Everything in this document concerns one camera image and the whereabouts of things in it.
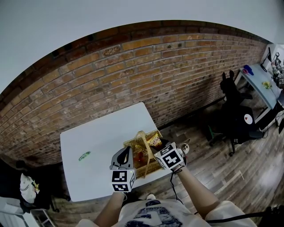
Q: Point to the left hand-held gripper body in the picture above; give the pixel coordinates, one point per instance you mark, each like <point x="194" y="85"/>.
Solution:
<point x="122" y="180"/>

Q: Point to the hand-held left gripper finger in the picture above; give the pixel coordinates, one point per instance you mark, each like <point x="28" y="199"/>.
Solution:
<point x="114" y="159"/>
<point x="131" y="164"/>

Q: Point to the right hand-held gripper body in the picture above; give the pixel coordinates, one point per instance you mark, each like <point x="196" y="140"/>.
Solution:
<point x="170" y="157"/>

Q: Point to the orange red snack packet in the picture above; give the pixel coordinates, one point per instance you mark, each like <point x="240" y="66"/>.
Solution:
<point x="139" y="157"/>

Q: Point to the two-tier wicker basket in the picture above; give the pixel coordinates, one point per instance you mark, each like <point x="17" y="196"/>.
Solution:
<point x="146" y="170"/>

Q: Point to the yellow snack packet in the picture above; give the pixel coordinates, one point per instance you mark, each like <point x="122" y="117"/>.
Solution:
<point x="155" y="140"/>

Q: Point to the green candy stick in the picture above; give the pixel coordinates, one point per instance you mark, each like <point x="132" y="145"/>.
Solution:
<point x="84" y="156"/>

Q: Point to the person's right forearm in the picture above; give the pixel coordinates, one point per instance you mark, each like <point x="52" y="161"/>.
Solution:
<point x="197" y="190"/>

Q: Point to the person's left forearm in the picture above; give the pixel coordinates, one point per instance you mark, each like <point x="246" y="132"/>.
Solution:
<point x="111" y="208"/>

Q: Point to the white shoe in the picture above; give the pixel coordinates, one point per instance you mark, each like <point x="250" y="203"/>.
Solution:
<point x="151" y="196"/>

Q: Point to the white printed shirt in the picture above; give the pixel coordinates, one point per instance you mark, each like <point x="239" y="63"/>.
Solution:
<point x="155" y="212"/>

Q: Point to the green metal stand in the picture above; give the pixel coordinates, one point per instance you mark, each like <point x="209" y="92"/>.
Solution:
<point x="213" y="134"/>

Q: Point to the black chair with round sticker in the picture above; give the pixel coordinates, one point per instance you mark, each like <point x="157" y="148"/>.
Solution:
<point x="239" y="124"/>

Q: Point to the yellow green toy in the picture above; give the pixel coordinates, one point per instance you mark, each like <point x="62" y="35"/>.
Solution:
<point x="35" y="186"/>

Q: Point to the black jacket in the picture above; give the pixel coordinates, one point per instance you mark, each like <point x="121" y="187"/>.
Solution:
<point x="231" y="88"/>

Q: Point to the white cloth bag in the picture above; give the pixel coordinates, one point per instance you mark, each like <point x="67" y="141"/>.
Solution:
<point x="27" y="190"/>

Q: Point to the black mesh office chair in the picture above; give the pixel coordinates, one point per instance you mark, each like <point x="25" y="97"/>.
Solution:
<point x="11" y="177"/>

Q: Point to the light blue desk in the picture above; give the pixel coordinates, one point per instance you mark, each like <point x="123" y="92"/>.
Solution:
<point x="261" y="88"/>

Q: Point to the blue plastic item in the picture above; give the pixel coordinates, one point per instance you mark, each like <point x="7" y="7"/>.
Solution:
<point x="248" y="70"/>

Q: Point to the yellow artificial flowers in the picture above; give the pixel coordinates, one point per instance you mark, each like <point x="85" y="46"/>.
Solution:
<point x="267" y="84"/>

